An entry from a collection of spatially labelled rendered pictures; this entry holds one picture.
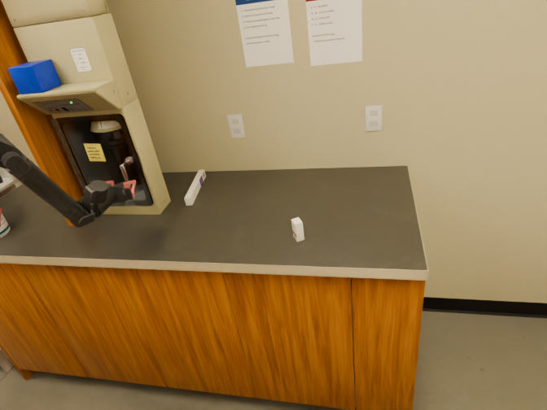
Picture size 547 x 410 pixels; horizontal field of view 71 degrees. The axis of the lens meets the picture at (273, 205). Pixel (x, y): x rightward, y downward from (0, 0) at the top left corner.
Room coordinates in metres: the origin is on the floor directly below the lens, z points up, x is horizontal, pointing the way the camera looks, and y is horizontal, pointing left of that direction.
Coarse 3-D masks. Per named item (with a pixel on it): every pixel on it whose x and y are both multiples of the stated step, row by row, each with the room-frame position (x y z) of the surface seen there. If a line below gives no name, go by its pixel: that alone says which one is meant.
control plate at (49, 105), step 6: (36, 102) 1.40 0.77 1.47; (42, 102) 1.40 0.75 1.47; (48, 102) 1.40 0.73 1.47; (54, 102) 1.39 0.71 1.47; (66, 102) 1.38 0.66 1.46; (72, 102) 1.38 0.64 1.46; (78, 102) 1.37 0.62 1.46; (42, 108) 1.44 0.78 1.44; (48, 108) 1.43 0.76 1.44; (54, 108) 1.43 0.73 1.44; (60, 108) 1.42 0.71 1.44; (66, 108) 1.42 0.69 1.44; (72, 108) 1.41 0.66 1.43; (78, 108) 1.41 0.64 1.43; (84, 108) 1.41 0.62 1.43; (90, 108) 1.40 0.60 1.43
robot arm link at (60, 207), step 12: (12, 156) 0.87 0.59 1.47; (24, 156) 0.93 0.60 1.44; (12, 168) 0.88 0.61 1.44; (24, 168) 0.90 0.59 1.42; (36, 168) 0.96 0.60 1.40; (24, 180) 0.94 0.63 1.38; (36, 180) 0.96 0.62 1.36; (48, 180) 0.99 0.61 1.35; (36, 192) 0.97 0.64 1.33; (48, 192) 1.00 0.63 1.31; (60, 192) 1.03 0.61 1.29; (60, 204) 1.03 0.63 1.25; (72, 204) 1.07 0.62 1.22; (72, 216) 1.07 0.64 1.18
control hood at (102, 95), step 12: (72, 84) 1.45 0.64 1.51; (84, 84) 1.41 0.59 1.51; (96, 84) 1.38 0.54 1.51; (108, 84) 1.38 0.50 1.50; (24, 96) 1.38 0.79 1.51; (36, 96) 1.37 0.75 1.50; (48, 96) 1.36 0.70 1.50; (60, 96) 1.35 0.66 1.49; (72, 96) 1.34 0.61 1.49; (84, 96) 1.34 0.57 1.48; (96, 96) 1.33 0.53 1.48; (108, 96) 1.36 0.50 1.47; (36, 108) 1.44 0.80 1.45; (96, 108) 1.40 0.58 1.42; (108, 108) 1.39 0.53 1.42
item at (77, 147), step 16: (64, 128) 1.48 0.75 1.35; (80, 128) 1.46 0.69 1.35; (96, 128) 1.44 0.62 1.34; (112, 128) 1.42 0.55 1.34; (80, 144) 1.47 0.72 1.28; (112, 144) 1.43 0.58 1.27; (128, 144) 1.41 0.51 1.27; (80, 160) 1.48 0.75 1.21; (112, 160) 1.44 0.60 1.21; (96, 176) 1.47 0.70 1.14; (112, 176) 1.44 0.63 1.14; (144, 192) 1.41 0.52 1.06
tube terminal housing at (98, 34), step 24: (48, 24) 1.46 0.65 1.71; (72, 24) 1.44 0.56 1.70; (96, 24) 1.42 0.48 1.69; (24, 48) 1.50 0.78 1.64; (48, 48) 1.47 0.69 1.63; (96, 48) 1.42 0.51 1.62; (120, 48) 1.51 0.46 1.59; (72, 72) 1.46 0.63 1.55; (96, 72) 1.43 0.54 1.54; (120, 72) 1.47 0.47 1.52; (120, 96) 1.42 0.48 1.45; (144, 120) 1.51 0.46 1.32; (144, 144) 1.46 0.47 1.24; (144, 168) 1.41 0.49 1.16
